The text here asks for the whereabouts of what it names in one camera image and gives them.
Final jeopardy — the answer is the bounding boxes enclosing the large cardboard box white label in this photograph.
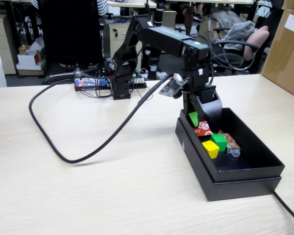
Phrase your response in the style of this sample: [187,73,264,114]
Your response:
[261,8,294,101]

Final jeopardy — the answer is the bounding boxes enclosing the black jointed pole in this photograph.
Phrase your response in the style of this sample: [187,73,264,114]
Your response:
[147,0,165,80]

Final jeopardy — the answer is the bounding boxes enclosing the thin black robot wires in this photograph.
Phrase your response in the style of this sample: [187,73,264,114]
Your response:
[94,34,238,101]

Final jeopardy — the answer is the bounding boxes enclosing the pink cushion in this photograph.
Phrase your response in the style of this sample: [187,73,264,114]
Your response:
[243,25,270,62]

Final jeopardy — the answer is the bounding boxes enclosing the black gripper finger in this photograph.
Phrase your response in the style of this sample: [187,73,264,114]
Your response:
[182,91,200,128]
[195,94,223,134]

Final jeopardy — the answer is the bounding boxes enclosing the orange box with white print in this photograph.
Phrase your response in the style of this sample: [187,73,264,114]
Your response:
[192,120,222,137]

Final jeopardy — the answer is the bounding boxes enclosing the black office chair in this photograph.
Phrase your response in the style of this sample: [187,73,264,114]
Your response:
[203,24,271,75]

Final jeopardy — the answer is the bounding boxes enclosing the black rectangular box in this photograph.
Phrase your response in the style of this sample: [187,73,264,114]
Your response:
[175,117,282,202]

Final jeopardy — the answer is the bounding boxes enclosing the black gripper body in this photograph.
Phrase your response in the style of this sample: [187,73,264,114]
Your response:
[182,67,217,104]

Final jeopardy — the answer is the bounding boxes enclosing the green wooden cube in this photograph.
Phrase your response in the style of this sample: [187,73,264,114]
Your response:
[210,133,228,152]

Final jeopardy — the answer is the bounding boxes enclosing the flat beige carton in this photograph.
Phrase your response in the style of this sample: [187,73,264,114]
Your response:
[16,60,47,76]

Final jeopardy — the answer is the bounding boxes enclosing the thick black sleeved cable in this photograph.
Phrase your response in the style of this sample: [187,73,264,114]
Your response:
[28,72,174,164]

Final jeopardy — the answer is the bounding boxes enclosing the yellow wooden cube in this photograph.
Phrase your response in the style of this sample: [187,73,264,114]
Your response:
[202,140,220,159]

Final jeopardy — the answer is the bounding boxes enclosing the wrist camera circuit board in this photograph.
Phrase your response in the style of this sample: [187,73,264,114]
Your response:
[158,74,188,99]

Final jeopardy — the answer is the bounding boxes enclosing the white carton with red side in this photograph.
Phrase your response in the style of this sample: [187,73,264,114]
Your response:
[17,50,45,66]

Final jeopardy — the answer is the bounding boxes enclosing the open white carton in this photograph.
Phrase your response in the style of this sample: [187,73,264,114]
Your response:
[19,36,45,53]

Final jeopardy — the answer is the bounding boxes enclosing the grey cloth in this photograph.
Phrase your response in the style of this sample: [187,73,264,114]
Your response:
[224,20,257,51]

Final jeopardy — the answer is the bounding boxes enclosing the beige desk top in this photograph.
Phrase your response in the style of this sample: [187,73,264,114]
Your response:
[107,0,157,8]

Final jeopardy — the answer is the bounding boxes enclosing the black monitor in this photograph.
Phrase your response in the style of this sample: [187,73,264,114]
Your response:
[38,0,104,65]

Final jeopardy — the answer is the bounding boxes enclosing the black cardboard box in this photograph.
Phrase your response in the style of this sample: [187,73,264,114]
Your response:
[180,107,285,183]

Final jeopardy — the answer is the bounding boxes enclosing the robot controller circuit board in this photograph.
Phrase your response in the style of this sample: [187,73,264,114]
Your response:
[74,77,112,92]

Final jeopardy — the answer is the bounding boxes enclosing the beige drawer cabinet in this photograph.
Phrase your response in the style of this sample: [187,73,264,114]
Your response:
[0,14,17,75]

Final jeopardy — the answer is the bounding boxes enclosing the person in striped shirt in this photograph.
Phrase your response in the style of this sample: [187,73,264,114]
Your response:
[96,0,109,17]

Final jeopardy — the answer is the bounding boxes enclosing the smooth black power cable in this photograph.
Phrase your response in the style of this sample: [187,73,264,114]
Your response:
[271,190,294,228]

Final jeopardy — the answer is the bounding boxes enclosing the narrow beige cabinet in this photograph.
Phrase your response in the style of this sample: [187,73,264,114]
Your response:
[161,10,177,28]

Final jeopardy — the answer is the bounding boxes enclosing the person's bare legs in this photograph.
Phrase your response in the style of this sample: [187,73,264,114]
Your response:
[182,2,203,37]

